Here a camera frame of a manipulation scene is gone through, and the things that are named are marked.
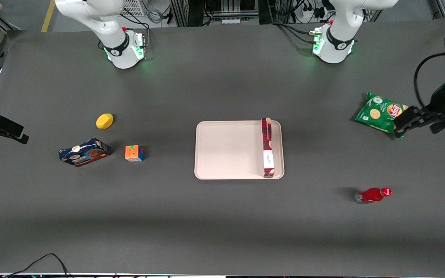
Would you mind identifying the red plastic bottle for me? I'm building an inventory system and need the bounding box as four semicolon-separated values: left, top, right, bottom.
355;187;392;205

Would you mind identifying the beige plastic tray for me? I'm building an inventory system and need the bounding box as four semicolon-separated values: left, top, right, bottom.
194;120;285;180

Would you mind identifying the aluminium frame rack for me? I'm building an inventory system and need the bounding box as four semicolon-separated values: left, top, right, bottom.
170;0;262;27

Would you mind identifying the black base cable bundle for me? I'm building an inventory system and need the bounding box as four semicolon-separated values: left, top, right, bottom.
271;21;321;44

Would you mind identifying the thin black floor cable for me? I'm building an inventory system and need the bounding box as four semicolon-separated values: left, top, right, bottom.
3;253;71;278

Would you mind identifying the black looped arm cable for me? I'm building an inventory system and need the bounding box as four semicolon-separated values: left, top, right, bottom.
413;20;445;109

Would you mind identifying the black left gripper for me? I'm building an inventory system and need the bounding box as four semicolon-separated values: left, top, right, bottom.
394;76;445;140

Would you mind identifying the colourful puzzle cube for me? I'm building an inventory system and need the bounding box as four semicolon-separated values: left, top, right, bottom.
125;145;145;162

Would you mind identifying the dark grey table mat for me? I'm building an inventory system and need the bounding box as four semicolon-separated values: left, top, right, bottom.
0;15;445;277

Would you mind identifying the blue cookie box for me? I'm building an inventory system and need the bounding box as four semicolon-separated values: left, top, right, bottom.
59;138;111;167

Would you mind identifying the yellow sponge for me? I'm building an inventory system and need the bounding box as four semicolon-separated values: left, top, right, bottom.
96;113;114;130

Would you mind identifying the red tartan cookie box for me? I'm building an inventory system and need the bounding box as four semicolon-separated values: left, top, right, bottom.
261;117;276;178

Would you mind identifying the white perforated panel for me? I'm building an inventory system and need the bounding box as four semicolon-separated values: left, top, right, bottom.
120;0;146;17

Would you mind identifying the white power strip with plugs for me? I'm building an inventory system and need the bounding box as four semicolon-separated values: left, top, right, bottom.
301;4;326;20

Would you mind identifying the green chips bag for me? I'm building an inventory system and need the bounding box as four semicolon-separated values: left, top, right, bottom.
354;92;409;140

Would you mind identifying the grey coiled cable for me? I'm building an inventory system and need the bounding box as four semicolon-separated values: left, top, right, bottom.
146;7;164;24

